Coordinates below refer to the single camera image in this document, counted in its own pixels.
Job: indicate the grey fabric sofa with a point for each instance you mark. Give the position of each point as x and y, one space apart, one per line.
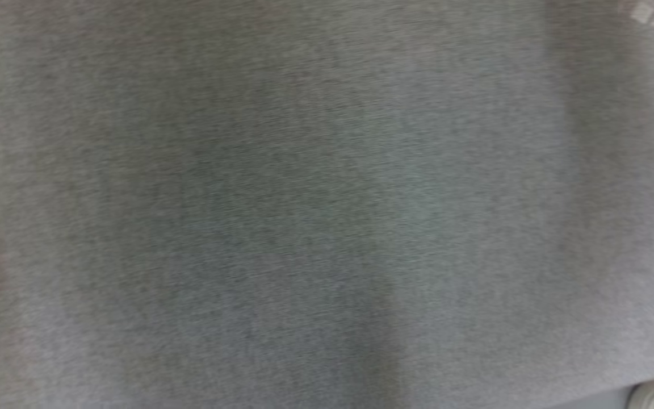
304 199

